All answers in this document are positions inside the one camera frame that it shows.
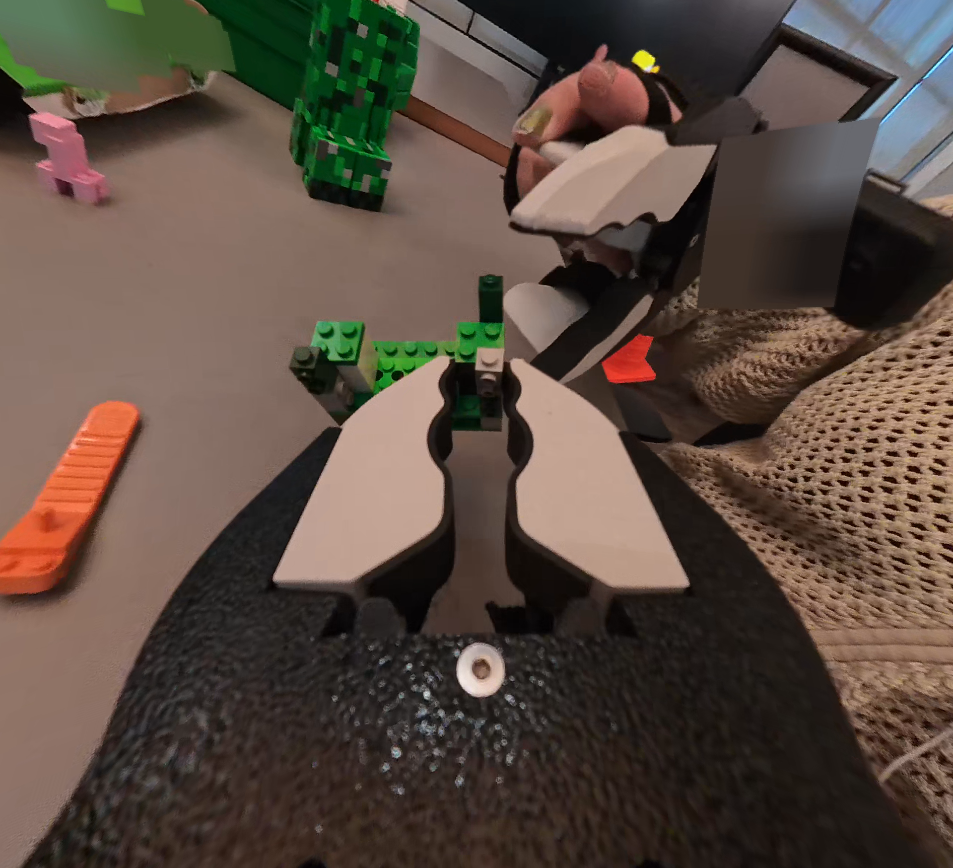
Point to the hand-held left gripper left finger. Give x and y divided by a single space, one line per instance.
365 488

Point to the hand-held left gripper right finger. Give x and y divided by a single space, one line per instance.
588 495

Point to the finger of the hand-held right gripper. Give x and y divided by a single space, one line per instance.
610 175
543 317

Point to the partly built green lego model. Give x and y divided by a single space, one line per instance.
406 358

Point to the person's right forearm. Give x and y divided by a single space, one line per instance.
834 510

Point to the tall green lego creeper figure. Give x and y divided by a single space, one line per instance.
350 93

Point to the pink lego pig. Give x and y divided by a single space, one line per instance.
63 157

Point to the person's right hand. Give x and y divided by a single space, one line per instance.
595 97

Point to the orange brick separator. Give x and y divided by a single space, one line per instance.
67 503

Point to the dark green storage box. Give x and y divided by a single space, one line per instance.
260 26

